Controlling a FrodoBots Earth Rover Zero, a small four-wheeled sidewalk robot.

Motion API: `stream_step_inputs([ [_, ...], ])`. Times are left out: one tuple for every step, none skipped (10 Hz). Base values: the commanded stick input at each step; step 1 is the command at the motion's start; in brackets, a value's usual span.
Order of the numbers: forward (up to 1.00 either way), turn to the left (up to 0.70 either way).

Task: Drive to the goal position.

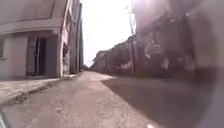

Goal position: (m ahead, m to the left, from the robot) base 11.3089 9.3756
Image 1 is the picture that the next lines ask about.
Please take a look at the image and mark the row of low buildings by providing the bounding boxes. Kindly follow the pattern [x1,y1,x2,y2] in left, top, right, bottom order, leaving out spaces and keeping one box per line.
[89,36,134,75]

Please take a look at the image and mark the utility pole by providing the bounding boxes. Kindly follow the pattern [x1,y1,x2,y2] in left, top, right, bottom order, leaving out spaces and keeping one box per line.
[125,4,137,75]

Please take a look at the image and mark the brown dirt road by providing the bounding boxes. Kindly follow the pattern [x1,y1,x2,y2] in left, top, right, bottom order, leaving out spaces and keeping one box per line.
[0,70,224,128]

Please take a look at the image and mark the dark weathered building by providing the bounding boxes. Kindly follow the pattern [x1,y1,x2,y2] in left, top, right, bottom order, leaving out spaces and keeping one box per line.
[132,0,224,80]

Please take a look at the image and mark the pale concrete building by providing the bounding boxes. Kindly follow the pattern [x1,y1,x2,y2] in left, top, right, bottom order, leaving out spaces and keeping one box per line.
[0,0,85,80]

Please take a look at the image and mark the raised concrete pavement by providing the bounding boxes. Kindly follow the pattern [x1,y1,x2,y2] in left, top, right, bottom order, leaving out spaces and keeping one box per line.
[0,73,83,108]

